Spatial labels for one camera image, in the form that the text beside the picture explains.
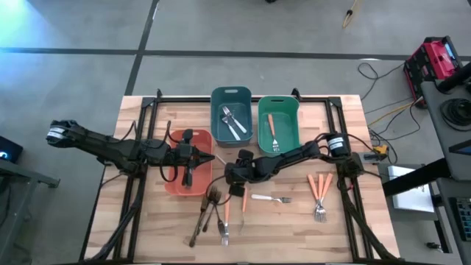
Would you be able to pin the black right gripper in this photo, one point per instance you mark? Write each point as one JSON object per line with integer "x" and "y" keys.
{"x": 241, "y": 171}

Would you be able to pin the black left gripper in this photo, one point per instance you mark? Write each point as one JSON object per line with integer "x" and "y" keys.
{"x": 182, "y": 156}

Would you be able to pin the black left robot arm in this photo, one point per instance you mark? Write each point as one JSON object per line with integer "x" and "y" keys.
{"x": 110, "y": 147}

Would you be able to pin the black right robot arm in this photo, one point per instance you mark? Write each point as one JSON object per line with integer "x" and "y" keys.
{"x": 290, "y": 156}

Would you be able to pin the orange plastic bin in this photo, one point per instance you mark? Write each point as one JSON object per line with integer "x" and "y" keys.
{"x": 204, "y": 176}

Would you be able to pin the blue plastic bin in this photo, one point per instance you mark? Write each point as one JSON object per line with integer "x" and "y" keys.
{"x": 239, "y": 99}

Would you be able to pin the green plastic bin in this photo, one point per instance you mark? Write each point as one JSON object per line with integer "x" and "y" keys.
{"x": 287, "y": 125}

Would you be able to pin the grey metal side table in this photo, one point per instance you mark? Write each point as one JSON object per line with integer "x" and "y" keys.
{"x": 22, "y": 174}

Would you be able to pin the white flat box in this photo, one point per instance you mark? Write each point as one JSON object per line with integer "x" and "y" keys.
{"x": 412, "y": 198}

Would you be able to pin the black metal beam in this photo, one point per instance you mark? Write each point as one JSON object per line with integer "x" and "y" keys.
{"x": 416, "y": 179}

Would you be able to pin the black monitor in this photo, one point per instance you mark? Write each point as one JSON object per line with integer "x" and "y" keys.
{"x": 9, "y": 147}

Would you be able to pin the small black floor object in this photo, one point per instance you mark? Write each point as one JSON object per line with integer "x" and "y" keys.
{"x": 433, "y": 246}

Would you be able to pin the grey side desk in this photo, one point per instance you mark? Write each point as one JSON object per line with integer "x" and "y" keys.
{"x": 438, "y": 110}

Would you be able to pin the red and black tool case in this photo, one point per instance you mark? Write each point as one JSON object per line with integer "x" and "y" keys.
{"x": 430, "y": 60}

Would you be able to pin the dark keyboard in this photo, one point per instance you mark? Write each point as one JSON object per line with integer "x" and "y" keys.
{"x": 464, "y": 217}

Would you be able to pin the black round pole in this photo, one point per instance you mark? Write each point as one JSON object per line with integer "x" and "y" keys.
{"x": 454, "y": 78}

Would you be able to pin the black metal rig frame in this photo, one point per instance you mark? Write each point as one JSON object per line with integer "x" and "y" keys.
{"x": 198, "y": 99}

